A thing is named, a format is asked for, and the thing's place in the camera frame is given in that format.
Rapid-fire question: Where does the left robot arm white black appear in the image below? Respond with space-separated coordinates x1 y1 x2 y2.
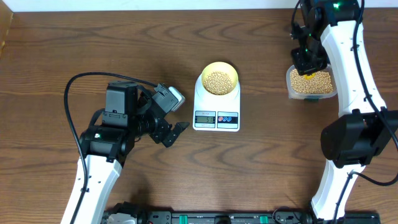
62 81 189 223

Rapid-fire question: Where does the pale yellow plastic bowl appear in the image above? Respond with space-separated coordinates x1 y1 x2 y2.
201 62 238 94

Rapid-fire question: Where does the white digital kitchen scale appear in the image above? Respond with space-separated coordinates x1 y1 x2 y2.
192 75 241 132

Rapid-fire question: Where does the clear container of soybeans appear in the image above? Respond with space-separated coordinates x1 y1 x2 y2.
286 65 337 100

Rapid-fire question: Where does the soybeans heap in bowl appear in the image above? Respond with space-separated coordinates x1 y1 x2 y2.
203 72 234 95

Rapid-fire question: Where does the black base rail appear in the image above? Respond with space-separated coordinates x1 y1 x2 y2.
105 203 381 224

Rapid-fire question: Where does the yellow plastic measuring scoop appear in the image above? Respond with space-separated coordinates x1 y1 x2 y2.
303 73 316 80

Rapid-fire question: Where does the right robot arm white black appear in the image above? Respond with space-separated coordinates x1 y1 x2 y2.
290 0 397 223

